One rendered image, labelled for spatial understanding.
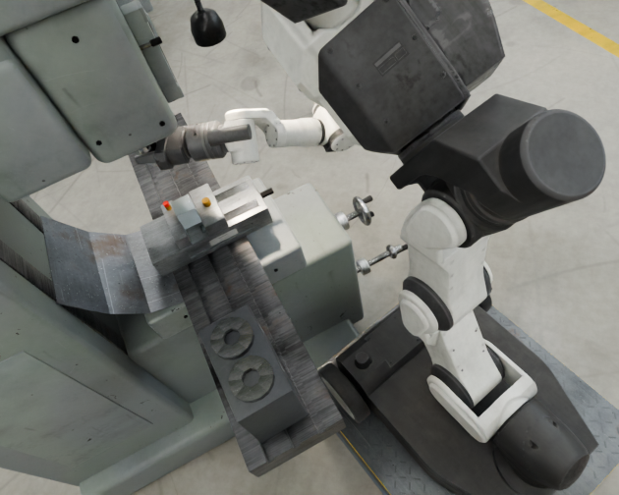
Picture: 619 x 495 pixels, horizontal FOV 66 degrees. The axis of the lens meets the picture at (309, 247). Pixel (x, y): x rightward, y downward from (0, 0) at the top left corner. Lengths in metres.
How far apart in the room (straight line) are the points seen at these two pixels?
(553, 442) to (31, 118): 1.27
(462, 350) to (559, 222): 1.42
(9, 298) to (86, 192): 2.13
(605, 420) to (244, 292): 1.13
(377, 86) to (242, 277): 0.76
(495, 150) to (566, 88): 2.59
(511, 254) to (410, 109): 1.75
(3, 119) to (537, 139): 0.85
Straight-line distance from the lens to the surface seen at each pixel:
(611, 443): 1.73
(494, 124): 0.69
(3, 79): 0.97
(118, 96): 1.03
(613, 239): 2.57
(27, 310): 1.20
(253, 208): 1.34
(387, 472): 1.60
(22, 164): 1.07
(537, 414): 1.31
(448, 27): 0.73
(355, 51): 0.70
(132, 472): 2.05
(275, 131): 1.17
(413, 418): 1.46
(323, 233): 1.58
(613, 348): 2.30
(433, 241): 0.79
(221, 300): 1.29
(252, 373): 0.98
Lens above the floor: 1.98
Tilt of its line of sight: 55 degrees down
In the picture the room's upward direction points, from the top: 17 degrees counter-clockwise
